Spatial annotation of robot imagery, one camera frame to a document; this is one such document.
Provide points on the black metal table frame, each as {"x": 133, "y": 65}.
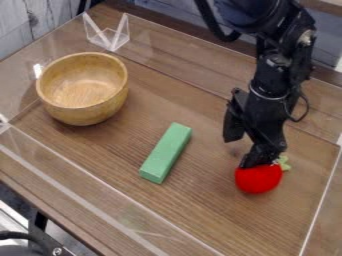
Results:
{"x": 26, "y": 239}

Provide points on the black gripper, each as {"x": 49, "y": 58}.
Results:
{"x": 258, "y": 116}

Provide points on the wooden bowl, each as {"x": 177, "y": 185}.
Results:
{"x": 83, "y": 88}

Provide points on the clear acrylic front barrier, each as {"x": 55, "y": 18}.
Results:
{"x": 115, "y": 225}

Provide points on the green rectangular block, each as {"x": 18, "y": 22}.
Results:
{"x": 165, "y": 154}

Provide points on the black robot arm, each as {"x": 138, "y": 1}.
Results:
{"x": 284, "y": 28}

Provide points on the clear acrylic corner stand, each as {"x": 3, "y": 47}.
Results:
{"x": 107, "y": 38}

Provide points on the red plush strawberry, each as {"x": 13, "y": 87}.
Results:
{"x": 262, "y": 178}

